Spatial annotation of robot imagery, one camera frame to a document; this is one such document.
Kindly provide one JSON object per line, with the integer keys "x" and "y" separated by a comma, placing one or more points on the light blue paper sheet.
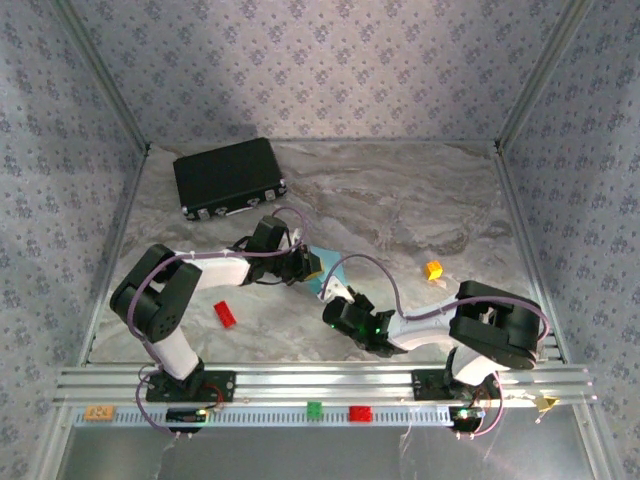
{"x": 331, "y": 265}

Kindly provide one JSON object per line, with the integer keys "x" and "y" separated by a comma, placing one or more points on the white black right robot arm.
{"x": 420, "y": 332}

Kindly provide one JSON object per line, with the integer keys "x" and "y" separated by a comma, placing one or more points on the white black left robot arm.
{"x": 222, "y": 270}

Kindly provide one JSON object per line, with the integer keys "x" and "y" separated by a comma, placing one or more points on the square red toy brick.
{"x": 360, "y": 414}

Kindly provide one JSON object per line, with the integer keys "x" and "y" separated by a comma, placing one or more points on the long red toy brick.
{"x": 225, "y": 315}

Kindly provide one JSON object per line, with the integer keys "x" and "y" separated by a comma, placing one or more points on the yellow cube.
{"x": 433, "y": 270}

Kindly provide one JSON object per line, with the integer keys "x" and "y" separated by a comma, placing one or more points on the green toy brick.
{"x": 314, "y": 409}

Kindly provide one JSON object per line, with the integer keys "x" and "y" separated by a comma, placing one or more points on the black hard case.
{"x": 220, "y": 170}

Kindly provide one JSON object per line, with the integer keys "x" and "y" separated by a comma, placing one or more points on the small gold triangular piece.
{"x": 546, "y": 402}

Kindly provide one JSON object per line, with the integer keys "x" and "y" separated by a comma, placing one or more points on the orange toy brick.
{"x": 99, "y": 413}

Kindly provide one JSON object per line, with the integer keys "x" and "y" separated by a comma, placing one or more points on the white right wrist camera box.
{"x": 332, "y": 290}

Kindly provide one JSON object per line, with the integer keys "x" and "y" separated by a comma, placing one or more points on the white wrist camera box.
{"x": 332, "y": 290}
{"x": 298, "y": 234}

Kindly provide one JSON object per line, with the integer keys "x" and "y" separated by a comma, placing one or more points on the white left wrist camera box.
{"x": 298, "y": 234}

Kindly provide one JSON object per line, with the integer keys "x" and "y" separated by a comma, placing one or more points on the aluminium mounting rail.
{"x": 325, "y": 382}

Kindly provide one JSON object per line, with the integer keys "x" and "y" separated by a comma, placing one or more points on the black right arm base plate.
{"x": 425, "y": 385}

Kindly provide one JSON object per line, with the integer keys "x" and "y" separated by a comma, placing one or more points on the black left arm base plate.
{"x": 225, "y": 385}

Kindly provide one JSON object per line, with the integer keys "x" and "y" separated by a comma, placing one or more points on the aluminium side rail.
{"x": 512, "y": 190}
{"x": 123, "y": 225}

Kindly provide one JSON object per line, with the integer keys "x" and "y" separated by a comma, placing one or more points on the aluminium corner post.
{"x": 106, "y": 75}
{"x": 540, "y": 75}

